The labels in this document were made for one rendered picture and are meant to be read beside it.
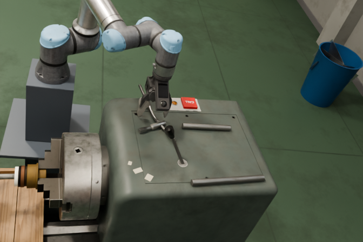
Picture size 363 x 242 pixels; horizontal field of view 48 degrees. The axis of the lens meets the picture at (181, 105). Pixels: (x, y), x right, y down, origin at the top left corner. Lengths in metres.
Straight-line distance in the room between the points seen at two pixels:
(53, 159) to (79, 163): 0.14
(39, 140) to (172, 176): 0.90
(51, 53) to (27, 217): 0.66
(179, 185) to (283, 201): 1.98
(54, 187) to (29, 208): 0.25
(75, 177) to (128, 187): 0.18
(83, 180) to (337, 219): 2.41
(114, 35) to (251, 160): 0.69
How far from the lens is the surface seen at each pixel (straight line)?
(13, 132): 2.17
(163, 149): 1.49
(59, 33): 1.82
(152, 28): 1.42
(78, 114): 2.28
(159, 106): 1.42
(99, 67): 3.87
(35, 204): 1.74
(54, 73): 1.88
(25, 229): 1.68
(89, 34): 1.83
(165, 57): 1.38
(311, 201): 3.44
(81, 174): 1.43
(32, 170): 1.54
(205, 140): 1.58
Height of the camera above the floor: 2.32
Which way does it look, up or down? 39 degrees down
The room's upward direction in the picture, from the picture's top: 19 degrees clockwise
